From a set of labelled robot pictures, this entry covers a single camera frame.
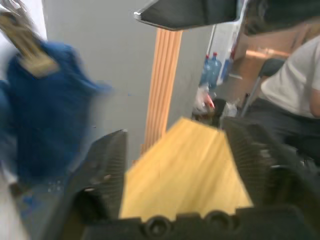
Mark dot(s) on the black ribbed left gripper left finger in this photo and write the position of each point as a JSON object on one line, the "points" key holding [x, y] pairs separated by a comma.
{"points": [[107, 162]]}

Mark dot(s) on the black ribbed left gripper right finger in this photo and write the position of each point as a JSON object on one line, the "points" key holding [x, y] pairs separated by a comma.
{"points": [[252, 155]]}

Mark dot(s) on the blue water bottle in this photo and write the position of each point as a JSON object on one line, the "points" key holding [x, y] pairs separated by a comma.
{"points": [[215, 68], [205, 70]]}

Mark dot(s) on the person in white shirt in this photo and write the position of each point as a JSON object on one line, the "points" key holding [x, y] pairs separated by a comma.
{"points": [[290, 97]]}

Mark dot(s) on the blue sock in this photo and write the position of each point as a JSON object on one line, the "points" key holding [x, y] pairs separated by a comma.
{"points": [[47, 112]]}

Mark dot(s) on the white plastic bag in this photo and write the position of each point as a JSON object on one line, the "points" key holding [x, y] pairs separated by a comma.
{"points": [[203, 100]]}

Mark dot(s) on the orange slatted wooden panel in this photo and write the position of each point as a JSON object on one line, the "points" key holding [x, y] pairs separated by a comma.
{"points": [[162, 82]]}

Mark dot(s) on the black office chair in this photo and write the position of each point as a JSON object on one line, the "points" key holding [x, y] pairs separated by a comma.
{"points": [[262, 80]]}

